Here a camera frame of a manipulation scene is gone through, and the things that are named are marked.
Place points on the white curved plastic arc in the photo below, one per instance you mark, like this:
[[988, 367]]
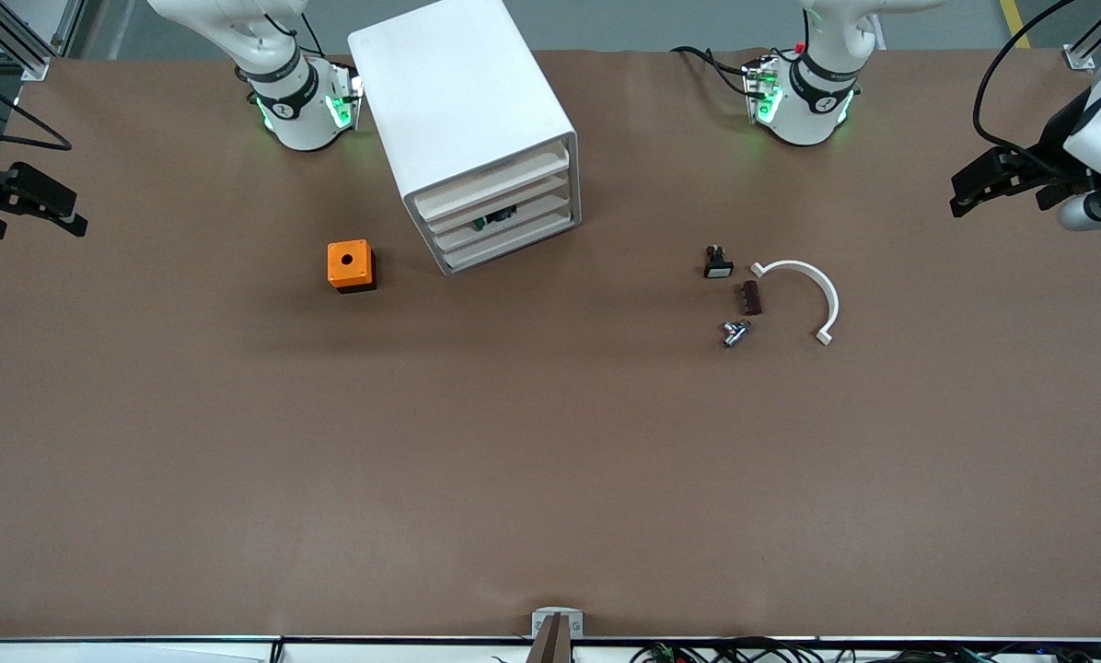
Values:
[[823, 285]]

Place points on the green black switch part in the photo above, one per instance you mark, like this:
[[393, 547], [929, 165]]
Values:
[[495, 220]]

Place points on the orange button box black base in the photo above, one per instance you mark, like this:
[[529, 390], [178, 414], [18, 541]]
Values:
[[359, 273]]

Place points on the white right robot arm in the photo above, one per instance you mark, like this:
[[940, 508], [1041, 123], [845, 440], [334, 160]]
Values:
[[297, 110]]

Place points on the silver metal key switch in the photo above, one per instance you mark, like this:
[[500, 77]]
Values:
[[735, 334]]

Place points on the white plastic drawer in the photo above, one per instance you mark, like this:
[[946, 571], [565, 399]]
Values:
[[500, 239], [543, 203], [491, 203], [495, 181]]

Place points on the white drawer cabinet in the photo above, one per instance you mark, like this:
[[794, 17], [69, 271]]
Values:
[[458, 92]]

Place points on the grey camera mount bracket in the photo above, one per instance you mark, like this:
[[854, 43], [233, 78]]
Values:
[[541, 624]]

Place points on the brown terminal block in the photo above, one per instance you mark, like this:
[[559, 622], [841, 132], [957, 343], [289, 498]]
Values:
[[752, 298]]

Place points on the black push button switch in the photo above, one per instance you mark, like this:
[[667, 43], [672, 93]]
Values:
[[718, 267]]

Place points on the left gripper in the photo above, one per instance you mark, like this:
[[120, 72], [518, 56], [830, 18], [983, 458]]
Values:
[[1059, 140]]

